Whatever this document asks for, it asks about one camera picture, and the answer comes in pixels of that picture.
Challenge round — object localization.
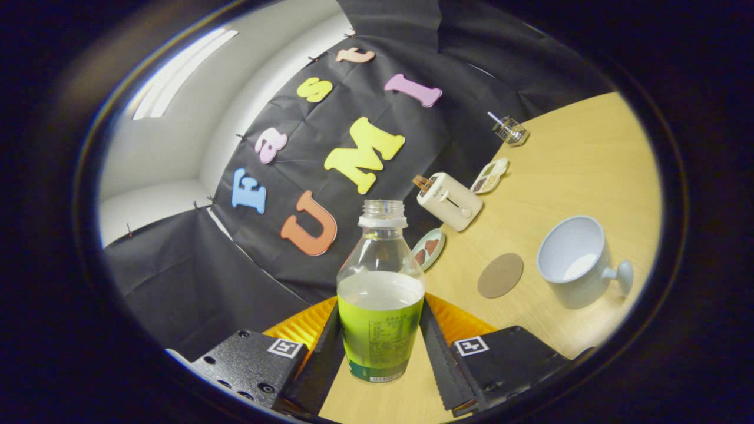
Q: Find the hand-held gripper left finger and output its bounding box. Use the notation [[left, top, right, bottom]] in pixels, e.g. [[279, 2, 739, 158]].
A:
[[191, 296, 345, 416]]

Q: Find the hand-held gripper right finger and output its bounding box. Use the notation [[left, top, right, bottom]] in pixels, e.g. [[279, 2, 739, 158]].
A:
[[419, 293, 581, 417]]

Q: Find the clear juice bottle green label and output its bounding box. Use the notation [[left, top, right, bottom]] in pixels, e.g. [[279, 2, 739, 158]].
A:
[[336, 200, 426, 384]]

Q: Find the round brown coaster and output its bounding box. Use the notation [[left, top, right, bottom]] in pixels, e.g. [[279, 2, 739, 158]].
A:
[[477, 253, 524, 299]]

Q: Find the pale blue cup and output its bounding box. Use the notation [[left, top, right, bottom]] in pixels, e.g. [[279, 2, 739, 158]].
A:
[[537, 216, 634, 310]]

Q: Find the pale green plate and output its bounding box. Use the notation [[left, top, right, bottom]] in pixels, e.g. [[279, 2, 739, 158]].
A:
[[411, 228, 446, 271]]

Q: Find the cream toaster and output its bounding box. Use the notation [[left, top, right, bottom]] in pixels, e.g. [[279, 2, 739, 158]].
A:
[[416, 173, 484, 232]]

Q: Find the white divided dish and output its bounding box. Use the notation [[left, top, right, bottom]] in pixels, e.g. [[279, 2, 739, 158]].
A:
[[469, 158, 510, 195]]

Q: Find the ceiling light panel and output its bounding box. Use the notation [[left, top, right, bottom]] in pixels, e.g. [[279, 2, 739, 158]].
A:
[[131, 28, 239, 121]]

